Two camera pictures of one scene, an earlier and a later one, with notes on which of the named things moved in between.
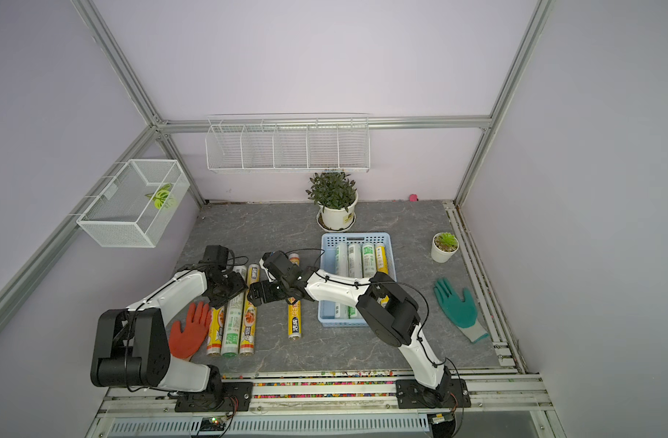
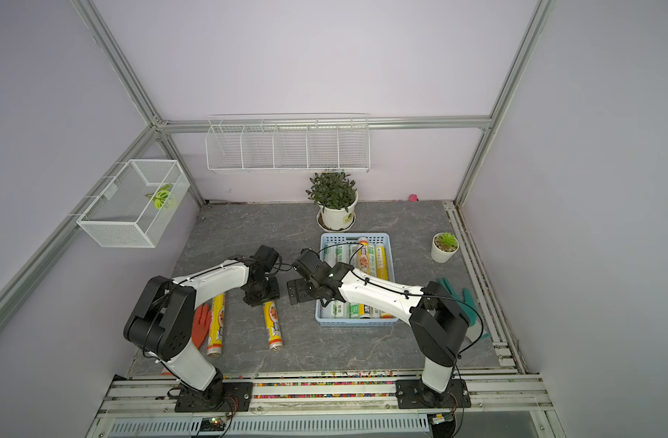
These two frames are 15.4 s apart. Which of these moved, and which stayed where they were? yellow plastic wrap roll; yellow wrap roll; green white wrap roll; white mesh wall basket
Moved: yellow wrap roll
Stayed: white mesh wall basket; green white wrap roll; yellow plastic wrap roll
